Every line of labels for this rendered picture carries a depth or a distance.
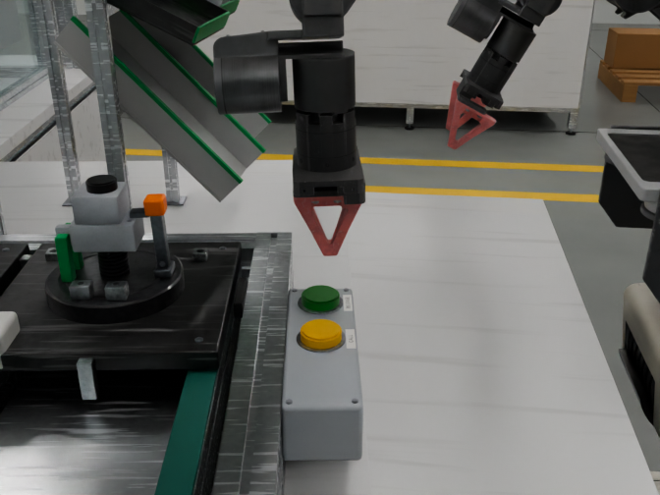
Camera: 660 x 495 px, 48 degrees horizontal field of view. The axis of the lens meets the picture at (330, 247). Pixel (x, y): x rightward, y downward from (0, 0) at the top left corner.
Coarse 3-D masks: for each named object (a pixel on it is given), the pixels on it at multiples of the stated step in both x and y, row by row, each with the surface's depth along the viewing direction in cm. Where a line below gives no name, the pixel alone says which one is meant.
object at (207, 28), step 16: (112, 0) 87; (128, 0) 87; (144, 0) 86; (160, 0) 96; (176, 0) 98; (192, 0) 98; (144, 16) 87; (160, 16) 87; (176, 16) 86; (192, 16) 97; (208, 16) 99; (224, 16) 96; (176, 32) 87; (192, 32) 87; (208, 32) 92
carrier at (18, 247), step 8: (0, 248) 88; (8, 248) 87; (16, 248) 88; (24, 248) 88; (0, 256) 86; (8, 256) 86; (16, 256) 86; (0, 264) 84; (8, 264) 84; (16, 264) 86; (0, 272) 82; (8, 272) 83; (16, 272) 85; (0, 280) 81; (8, 280) 83; (0, 288) 81; (0, 296) 81
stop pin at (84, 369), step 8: (80, 360) 67; (88, 360) 67; (80, 368) 67; (88, 368) 67; (80, 376) 68; (88, 376) 68; (96, 376) 69; (80, 384) 68; (88, 384) 68; (96, 384) 69; (88, 392) 68; (96, 392) 69
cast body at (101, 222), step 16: (96, 176) 74; (112, 176) 74; (80, 192) 73; (96, 192) 72; (112, 192) 73; (128, 192) 76; (80, 208) 72; (96, 208) 72; (112, 208) 72; (128, 208) 76; (64, 224) 76; (80, 224) 73; (96, 224) 73; (112, 224) 73; (128, 224) 73; (80, 240) 74; (96, 240) 74; (112, 240) 74; (128, 240) 74
